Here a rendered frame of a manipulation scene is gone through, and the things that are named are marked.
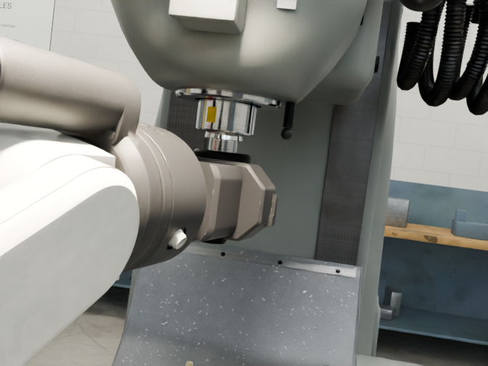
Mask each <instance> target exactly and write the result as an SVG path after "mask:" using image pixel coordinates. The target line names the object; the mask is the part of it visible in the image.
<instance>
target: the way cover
mask: <svg viewBox="0 0 488 366"><path fill-rule="evenodd" d="M241 251H242V253H241V254H240V252H241ZM256 256H258V257H256ZM175 257H176V258H175ZM175 257H173V258H172V259H170V261H169V262H166V261H164V262H162V263H159V264H154V265H151V266H148V267H142V268H139V272H138V275H137V281H136V284H135V287H134V292H133V296H132V299H131V303H130V307H129V312H128V315H127V318H126V324H125V327H124V330H123V334H122V337H121V341H120V343H119V345H118V349H117V352H116V354H115V357H114V360H113V363H112V365H111V366H185V365H186V363H187V361H191V362H193V366H283V365H284V366H321V365H322V366H325V364H328V365H326V366H354V360H355V353H356V345H357V329H358V320H359V305H360V296H361V287H362V272H363V267H359V266H354V265H348V264H339V263H333V262H328V261H319V260H314V259H304V258H299V257H294V256H284V255H279V254H273V253H264V252H259V251H250V250H244V249H239V248H230V247H224V246H219V245H218V247H217V245H209V244H204V243H195V242H191V243H190V244H189V245H188V246H187V247H186V248H185V249H184V250H183V251H182V252H181V253H180V254H179V255H177V256H175ZM181 257H182V258H181ZM180 258H181V259H180ZM254 258H255V259H254ZM247 260H248V261H247ZM203 262H204V263H203ZM325 263H326V264H325ZM185 264H186V265H187V267H186V266H185ZM279 264H280V265H281V266H279ZM177 265H178V266H180V267H178V266H177ZM273 265H274V266H273ZM331 266H332V267H333V268H332V267H331ZM338 267H339V268H338ZM354 268H356V269H354ZM263 269H264V270H266V271H263ZM337 269H338V270H337ZM153 270H154V271H153ZM159 270H160V273H159ZM190 270H191V271H190ZM206 271H207V272H206ZM275 271H278V272H275ZM193 273H194V275H193ZM296 273H298V274H296ZM325 274H326V276H325ZM192 275H193V276H192ZM280 276H282V277H280ZM259 277H260V279H259ZM304 277H305V278H306V280H305V278H304ZM169 278H170V279H169ZM224 278H226V279H225V280H224V281H221V280H223V279H224ZM289 280H290V281H289ZM331 281H333V282H331ZM340 281H341V282H340ZM213 282H214V284H213ZM338 282H340V283H338ZM151 283H152V285H153V286H151ZM173 283H174V284H175V285H174V284H173ZM242 288H243V289H242ZM327 290H328V292H327ZM303 291H306V292H305V293H303ZM347 291H349V292H350V293H348V292H347ZM352 293H354V294H355V295H353V294H352ZM148 294H149V295H148ZM232 294H233V295H232ZM146 295H148V296H146ZM171 295H173V296H171ZM310 295H312V297H311V298H310ZM348 295H349V296H350V297H349V296H348ZM240 296H242V297H240ZM333 296H335V297H333ZM204 297H205V298H204ZM262 298H263V299H265V301H264V300H263V299H262ZM167 299H168V300H167ZM188 299H189V300H190V301H188ZM201 299H202V300H201ZM272 299H274V300H272ZM341 299H342V300H343V301H341ZM200 300H201V301H200ZM252 300H253V301H252ZM162 301H163V302H162ZM177 301H178V302H177ZM161 302H162V303H161ZM164 302H167V303H164ZM168 302H170V304H168ZM175 302H177V303H175ZM206 304H208V306H207V305H206ZM341 304H343V305H342V306H341ZM346 305H347V306H348V307H346ZM160 306H162V307H163V308H160ZM220 306H222V308H221V307H220ZM303 307H304V309H303ZM316 307H318V308H319V309H317V308H316ZM292 308H294V310H293V311H292V310H291V309H292ZM309 308H310V309H311V310H313V311H311V310H309ZM233 309H234V311H232V310H233ZM141 310H142V312H140V311H141ZM174 310H176V311H174ZM200 310H201V312H200V314H199V313H198V312H199V311H200ZM181 311H182V312H181ZM320 311H322V312H320ZM206 313H207V315H206ZM290 313H292V315H290ZM314 313H316V314H314ZM167 314H168V315H167ZM306 314H307V315H308V316H306ZM320 314H321V315H320ZM319 315H320V316H319ZM166 316H169V317H166ZM242 318H243V320H242ZM176 321H177V322H178V323H177V322H176ZM166 322H167V323H166ZM194 322H195V324H193V323H194ZM334 322H335V323H334ZM161 323H164V324H165V325H163V324H161ZM276 325H277V326H276ZM302 327H304V328H305V329H303V328H302ZM315 327H316V328H315ZM176 328H177V329H178V330H177V329H176ZM182 328H184V329H182ZM194 328H196V329H194ZM309 328H310V329H309ZM189 329H191V330H190V331H188V330H189ZM340 329H341V330H340ZM316 330H318V331H316ZM240 332H242V333H240ZM281 332H283V333H281ZM158 333H160V334H158ZM163 333H165V334H163ZM182 333H183V335H182ZM218 334H221V335H218ZM246 334H248V335H246ZM145 335H146V337H145ZM268 335H269V336H268ZM223 336H224V337H223ZM311 336H312V338H311ZM138 337H140V338H138ZM177 338H179V339H177ZM294 339H295V340H294ZM169 341H170V343H169ZM194 341H195V342H194ZM139 342H141V343H139ZM146 342H148V343H146ZM204 342H205V344H204ZM303 342H304V343H305V345H304V344H303ZM198 343H200V344H198ZM254 344H255V345H254ZM171 345H172V346H171ZM180 346H181V347H180ZM236 346H237V347H236ZM285 346H286V347H287V349H286V348H285ZM183 347H184V349H185V350H184V349H183ZM307 347H308V349H307ZM246 348H248V349H246ZM158 349H159V350H158ZM177 349H178V351H177ZM225 349H227V350H226V351H225ZM235 349H236V351H235ZM334 349H335V352H333V350H334ZM157 350H158V352H156V351H157ZM138 351H139V352H138ZM330 351H331V353H330ZM280 352H281V353H282V354H281V355H280ZM131 354H133V355H132V356H131ZM150 354H152V355H150ZM243 354H244V355H245V356H243ZM158 355H161V357H159V356H158ZM171 355H172V356H171ZM175 355H176V356H175ZM164 356H166V358H164ZM238 356H239V357H240V358H239V357H238ZM126 357H128V359H126ZM151 357H152V358H151ZM222 357H223V358H224V359H222ZM236 358H238V359H236ZM243 358H245V359H243ZM302 358H304V359H302ZM178 359H179V360H178ZM207 359H208V360H207ZM122 360H124V362H123V361H122ZM206 360H207V361H206ZM130 361H132V362H130ZM208 361H209V362H208ZM236 361H237V362H236ZM243 363H245V364H244V365H243ZM297 363H299V364H297ZM145 364H147V365H145Z"/></svg>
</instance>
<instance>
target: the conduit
mask: <svg viewBox="0 0 488 366"><path fill-rule="evenodd" d="M446 2H447V3H446ZM466 2H467V0H443V1H442V2H441V3H440V4H439V5H438V6H437V7H435V8H433V9H431V10H428V11H425V12H422V14H421V15H422V17H421V21H420V22H414V21H411V22H407V23H406V24H407V25H406V29H405V30H406V32H405V33H406V34H405V35H404V36H405V38H404V43H403V45H404V46H403V49H402V54H401V60H400V64H399V69H398V73H397V77H396V82H397V86H398V87H399V88H400V89H401V90H402V91H409V90H411V89H412V88H413V87H414V86H415V85H416V83H418V88H419V92H420V95H421V98H422V100H423V101H424V102H425V103H426V104H427V105H428V106H432V107H438V106H440V105H442V104H444V103H445V102H446V101H447V99H448V98H449V99H450V100H454V101H459V100H462V99H464V98H466V103H467V106H468V110H469V111H470V113H472V114H474V115H483V114H485V113H486V112H488V74H487V76H486V79H485V80H484V81H483V75H484V73H485V70H486V69H487V66H488V0H473V2H472V3H473V4H468V3H466ZM445 4H446V5H447V7H446V8H445V9H446V11H445V13H446V15H445V17H446V18H445V19H444V20H445V21H446V22H445V23H444V24H445V26H444V30H443V31H444V34H443V36H444V37H443V38H442V39H443V42H442V43H443V44H442V47H443V48H442V49H441V50H442V52H441V55H440V57H441V58H440V59H439V60H440V62H439V68H438V71H437V77H436V81H435V80H434V50H435V45H436V44H435V42H436V37H437V31H438V28H439V22H440V19H441V16H442V13H443V11H442V10H443V9H444V7H445ZM470 22H471V23H473V24H478V25H479V26H478V27H477V28H478V30H477V32H478V33H477V34H476V35H477V37H476V40H475V41H474V42H475V44H474V47H473V50H472V53H471V56H470V60H469V61H468V62H467V64H466V65H467V66H466V68H465V70H464V72H463V74H462V76H461V77H460V71H461V65H462V60H463V55H464V53H463V52H464V49H465V43H466V40H467V38H466V37H468V36H467V34H468V31H469V29H468V28H469V27H470V26H469V25H470ZM483 82H484V83H483Z"/></svg>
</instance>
